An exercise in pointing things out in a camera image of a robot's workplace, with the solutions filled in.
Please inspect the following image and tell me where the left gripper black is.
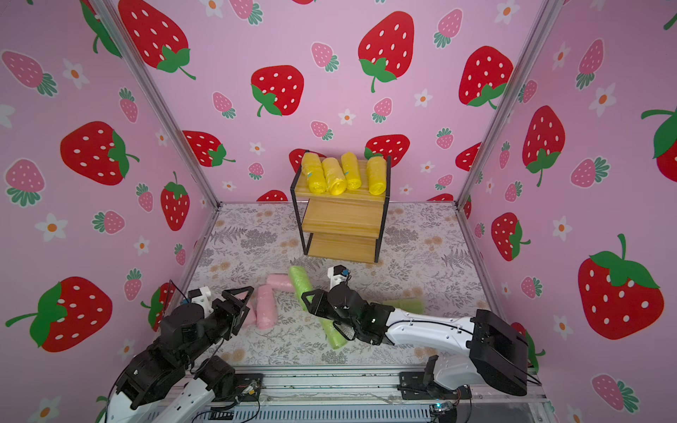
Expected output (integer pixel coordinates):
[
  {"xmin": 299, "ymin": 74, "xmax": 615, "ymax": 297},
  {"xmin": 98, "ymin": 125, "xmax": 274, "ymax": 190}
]
[{"xmin": 180, "ymin": 284, "xmax": 252, "ymax": 368}]

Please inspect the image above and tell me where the green trash bag roll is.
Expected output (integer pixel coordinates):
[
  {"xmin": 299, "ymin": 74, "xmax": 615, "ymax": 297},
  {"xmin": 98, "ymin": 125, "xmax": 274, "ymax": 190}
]
[
  {"xmin": 319, "ymin": 318, "xmax": 347, "ymax": 350},
  {"xmin": 288, "ymin": 265, "xmax": 314, "ymax": 311},
  {"xmin": 384, "ymin": 298, "xmax": 426, "ymax": 315}
]

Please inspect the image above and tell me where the pink trash bag roll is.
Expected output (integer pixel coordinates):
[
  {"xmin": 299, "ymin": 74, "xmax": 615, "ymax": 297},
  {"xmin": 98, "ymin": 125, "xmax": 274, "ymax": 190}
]
[
  {"xmin": 266, "ymin": 273, "xmax": 295, "ymax": 293},
  {"xmin": 242, "ymin": 297, "xmax": 257, "ymax": 329},
  {"xmin": 256, "ymin": 285, "xmax": 278, "ymax": 331}
]

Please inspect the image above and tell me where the yellow trash bag roll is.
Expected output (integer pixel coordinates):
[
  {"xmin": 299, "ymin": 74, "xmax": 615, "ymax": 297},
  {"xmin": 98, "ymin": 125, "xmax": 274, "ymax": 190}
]
[
  {"xmin": 301, "ymin": 152, "xmax": 327, "ymax": 194},
  {"xmin": 367, "ymin": 156, "xmax": 388, "ymax": 196},
  {"xmin": 322, "ymin": 158, "xmax": 347, "ymax": 196},
  {"xmin": 341, "ymin": 152, "xmax": 362, "ymax": 190}
]

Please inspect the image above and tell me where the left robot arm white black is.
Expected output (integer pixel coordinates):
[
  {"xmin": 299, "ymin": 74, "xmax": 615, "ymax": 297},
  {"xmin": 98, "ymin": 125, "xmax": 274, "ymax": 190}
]
[{"xmin": 100, "ymin": 287, "xmax": 263, "ymax": 422}]

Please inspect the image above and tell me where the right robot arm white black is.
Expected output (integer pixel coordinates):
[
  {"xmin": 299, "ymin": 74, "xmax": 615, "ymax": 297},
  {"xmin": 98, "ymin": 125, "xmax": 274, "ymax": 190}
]
[{"xmin": 301, "ymin": 283, "xmax": 529, "ymax": 397}]

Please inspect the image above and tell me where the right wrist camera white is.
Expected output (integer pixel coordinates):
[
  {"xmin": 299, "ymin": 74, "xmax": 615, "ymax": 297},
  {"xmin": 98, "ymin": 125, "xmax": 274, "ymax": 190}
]
[{"xmin": 327, "ymin": 264, "xmax": 351, "ymax": 289}]

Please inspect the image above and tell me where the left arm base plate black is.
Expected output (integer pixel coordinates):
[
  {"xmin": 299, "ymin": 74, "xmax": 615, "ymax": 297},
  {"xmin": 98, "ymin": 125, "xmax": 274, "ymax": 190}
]
[{"xmin": 213, "ymin": 373, "xmax": 264, "ymax": 403}]

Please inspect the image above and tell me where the wooden shelf black metal frame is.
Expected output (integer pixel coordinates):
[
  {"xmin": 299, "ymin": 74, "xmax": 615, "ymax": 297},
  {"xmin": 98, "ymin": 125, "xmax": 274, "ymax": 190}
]
[{"xmin": 290, "ymin": 150, "xmax": 391, "ymax": 264}]

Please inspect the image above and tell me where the aluminium rail frame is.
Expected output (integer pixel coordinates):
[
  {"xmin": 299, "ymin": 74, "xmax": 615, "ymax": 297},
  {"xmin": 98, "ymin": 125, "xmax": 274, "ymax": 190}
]
[{"xmin": 102, "ymin": 364, "xmax": 556, "ymax": 423}]

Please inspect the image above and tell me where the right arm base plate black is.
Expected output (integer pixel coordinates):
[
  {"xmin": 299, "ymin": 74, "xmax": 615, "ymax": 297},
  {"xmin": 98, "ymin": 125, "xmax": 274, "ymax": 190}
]
[{"xmin": 397, "ymin": 372, "xmax": 472, "ymax": 401}]

